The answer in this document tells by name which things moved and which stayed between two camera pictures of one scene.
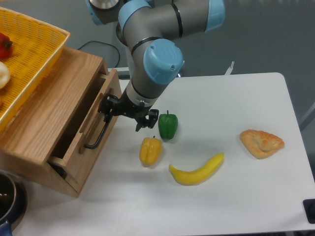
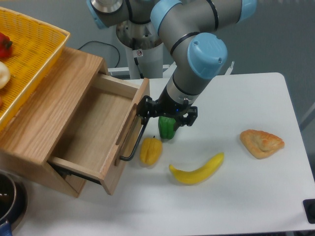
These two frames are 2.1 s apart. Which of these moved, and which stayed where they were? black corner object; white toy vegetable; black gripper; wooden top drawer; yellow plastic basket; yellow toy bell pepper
Moved: black gripper; wooden top drawer
Stayed: white toy vegetable; black corner object; yellow toy bell pepper; yellow plastic basket
